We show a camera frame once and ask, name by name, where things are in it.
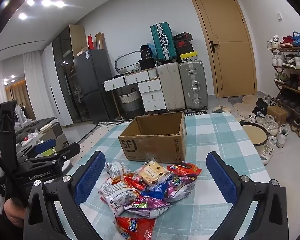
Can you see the person's left forearm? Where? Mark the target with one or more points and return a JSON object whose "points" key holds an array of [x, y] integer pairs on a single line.
{"points": [[3, 228]]}

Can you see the white red snack packet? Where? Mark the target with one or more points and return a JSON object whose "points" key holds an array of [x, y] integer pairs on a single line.
{"points": [[115, 195]]}

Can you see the small cardboard box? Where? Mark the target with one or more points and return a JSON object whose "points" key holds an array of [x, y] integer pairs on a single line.
{"points": [[276, 115]]}

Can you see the woven laundry basket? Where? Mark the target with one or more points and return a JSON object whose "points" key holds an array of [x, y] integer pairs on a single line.
{"points": [[130, 102]]}

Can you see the beige bread packet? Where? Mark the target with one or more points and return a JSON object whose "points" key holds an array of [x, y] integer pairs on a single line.
{"points": [[152, 172]]}

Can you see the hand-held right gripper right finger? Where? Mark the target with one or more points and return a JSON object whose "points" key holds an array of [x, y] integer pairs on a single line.
{"points": [[221, 177]]}

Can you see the teal suitcase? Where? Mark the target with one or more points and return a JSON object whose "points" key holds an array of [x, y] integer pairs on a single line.
{"points": [[161, 40]]}

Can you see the black refrigerator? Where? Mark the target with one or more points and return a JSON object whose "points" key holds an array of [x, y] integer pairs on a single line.
{"points": [[95, 85]]}

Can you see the white wardrobe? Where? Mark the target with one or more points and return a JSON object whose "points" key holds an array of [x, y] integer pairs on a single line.
{"points": [[50, 85]]}

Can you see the wooden door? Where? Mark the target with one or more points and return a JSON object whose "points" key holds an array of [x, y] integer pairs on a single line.
{"points": [[225, 55]]}

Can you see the beige slipper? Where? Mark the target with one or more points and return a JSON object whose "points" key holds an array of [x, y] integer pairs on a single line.
{"points": [[221, 109]]}

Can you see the black shoe box red stripe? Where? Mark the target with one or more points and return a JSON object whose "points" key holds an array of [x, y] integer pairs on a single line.
{"points": [[182, 36]]}

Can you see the silver snack packet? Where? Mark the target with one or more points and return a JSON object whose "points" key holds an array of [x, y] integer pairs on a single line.
{"points": [[116, 168]]}

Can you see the round black-rimmed stool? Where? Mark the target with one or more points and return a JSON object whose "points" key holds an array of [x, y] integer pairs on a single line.
{"points": [[253, 133]]}

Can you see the pile of white sneakers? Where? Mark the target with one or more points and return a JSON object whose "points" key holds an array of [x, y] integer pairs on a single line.
{"points": [[265, 122]]}

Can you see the dark glass cabinet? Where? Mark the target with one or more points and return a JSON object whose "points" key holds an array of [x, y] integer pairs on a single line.
{"points": [[65, 62]]}

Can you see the purple white candy packet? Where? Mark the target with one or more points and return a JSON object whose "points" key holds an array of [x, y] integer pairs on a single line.
{"points": [[145, 206]]}

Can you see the red cookie packet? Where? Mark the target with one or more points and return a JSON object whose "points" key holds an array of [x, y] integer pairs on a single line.
{"points": [[186, 169]]}

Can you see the red carton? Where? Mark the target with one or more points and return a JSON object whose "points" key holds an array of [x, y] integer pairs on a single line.
{"points": [[90, 42]]}

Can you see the beige suitcase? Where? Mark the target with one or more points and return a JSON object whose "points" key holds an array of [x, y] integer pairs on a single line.
{"points": [[170, 87]]}

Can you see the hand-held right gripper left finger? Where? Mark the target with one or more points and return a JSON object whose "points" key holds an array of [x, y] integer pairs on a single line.
{"points": [[90, 177]]}

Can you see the blue plastic bag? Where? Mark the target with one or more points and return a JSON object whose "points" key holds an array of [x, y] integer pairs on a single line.
{"points": [[152, 48]]}

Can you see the beige curtain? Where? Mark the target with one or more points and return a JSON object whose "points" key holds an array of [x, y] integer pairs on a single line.
{"points": [[17, 92]]}

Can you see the brown cardboard box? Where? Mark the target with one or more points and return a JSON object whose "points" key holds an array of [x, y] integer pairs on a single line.
{"points": [[152, 146]]}

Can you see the silver suitcase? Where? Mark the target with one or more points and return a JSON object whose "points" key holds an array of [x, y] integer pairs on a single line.
{"points": [[193, 85]]}

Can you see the large red snack packet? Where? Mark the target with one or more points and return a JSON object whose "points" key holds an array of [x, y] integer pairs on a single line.
{"points": [[135, 227]]}

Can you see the white dresser with drawers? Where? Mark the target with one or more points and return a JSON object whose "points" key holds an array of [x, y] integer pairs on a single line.
{"points": [[151, 95]]}

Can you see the grey door mat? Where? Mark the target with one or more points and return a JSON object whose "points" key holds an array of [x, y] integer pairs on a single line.
{"points": [[236, 99]]}

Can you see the dark blanket heap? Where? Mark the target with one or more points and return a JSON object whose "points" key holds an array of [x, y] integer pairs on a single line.
{"points": [[37, 126]]}

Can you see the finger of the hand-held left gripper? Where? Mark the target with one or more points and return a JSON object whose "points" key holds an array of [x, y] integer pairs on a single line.
{"points": [[44, 144], [67, 151]]}

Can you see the oval mirror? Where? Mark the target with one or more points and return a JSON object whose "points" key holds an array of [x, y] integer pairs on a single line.
{"points": [[126, 62]]}

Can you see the black case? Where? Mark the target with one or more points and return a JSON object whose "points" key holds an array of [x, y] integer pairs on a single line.
{"points": [[147, 65]]}

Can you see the green cup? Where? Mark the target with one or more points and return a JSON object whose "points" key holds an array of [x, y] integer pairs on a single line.
{"points": [[49, 152]]}

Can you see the black labelled bag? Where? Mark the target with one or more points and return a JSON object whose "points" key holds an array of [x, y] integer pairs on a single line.
{"points": [[146, 52]]}

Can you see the small red snack packet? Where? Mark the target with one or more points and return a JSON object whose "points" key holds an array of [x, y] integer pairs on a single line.
{"points": [[136, 181]]}

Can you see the person's left hand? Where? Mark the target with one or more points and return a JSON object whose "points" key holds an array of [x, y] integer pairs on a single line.
{"points": [[13, 208]]}

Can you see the plain black shoe box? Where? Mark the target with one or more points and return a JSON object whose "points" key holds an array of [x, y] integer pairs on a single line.
{"points": [[187, 50]]}

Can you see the flat cardboard pieces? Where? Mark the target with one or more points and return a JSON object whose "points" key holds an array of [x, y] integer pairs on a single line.
{"points": [[99, 41]]}

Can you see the white curtain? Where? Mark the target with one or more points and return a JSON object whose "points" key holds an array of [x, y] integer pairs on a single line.
{"points": [[33, 85]]}

